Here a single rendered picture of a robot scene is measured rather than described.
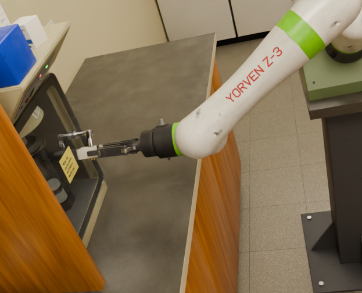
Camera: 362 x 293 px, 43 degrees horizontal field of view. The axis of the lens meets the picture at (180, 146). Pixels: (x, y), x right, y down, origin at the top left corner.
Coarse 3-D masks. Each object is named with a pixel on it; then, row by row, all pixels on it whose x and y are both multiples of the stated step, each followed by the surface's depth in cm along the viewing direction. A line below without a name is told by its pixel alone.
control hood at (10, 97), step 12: (60, 24) 116; (48, 36) 111; (60, 36) 111; (36, 48) 107; (48, 48) 105; (36, 72) 98; (24, 84) 93; (0, 96) 94; (12, 96) 94; (12, 108) 96; (12, 120) 99
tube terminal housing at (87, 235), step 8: (0, 0) 108; (8, 0) 112; (8, 8) 111; (16, 8) 115; (8, 16) 111; (16, 16) 114; (48, 72) 126; (32, 96) 116; (104, 184) 150; (104, 192) 149; (96, 208) 143; (96, 216) 142; (88, 224) 136; (88, 232) 135; (88, 240) 135
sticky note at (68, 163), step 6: (66, 150) 127; (66, 156) 126; (72, 156) 130; (60, 162) 123; (66, 162) 126; (72, 162) 129; (66, 168) 126; (72, 168) 129; (66, 174) 125; (72, 174) 128
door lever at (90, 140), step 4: (76, 132) 133; (80, 132) 132; (84, 132) 132; (88, 132) 131; (92, 132) 132; (76, 136) 133; (88, 136) 131; (92, 136) 132; (88, 140) 132; (92, 140) 132; (88, 144) 132; (92, 144) 132; (92, 160) 133
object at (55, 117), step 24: (48, 96) 122; (24, 120) 110; (48, 120) 120; (72, 120) 132; (24, 144) 108; (48, 144) 118; (72, 144) 131; (48, 168) 117; (96, 168) 144; (72, 192) 127; (96, 192) 141; (72, 216) 125
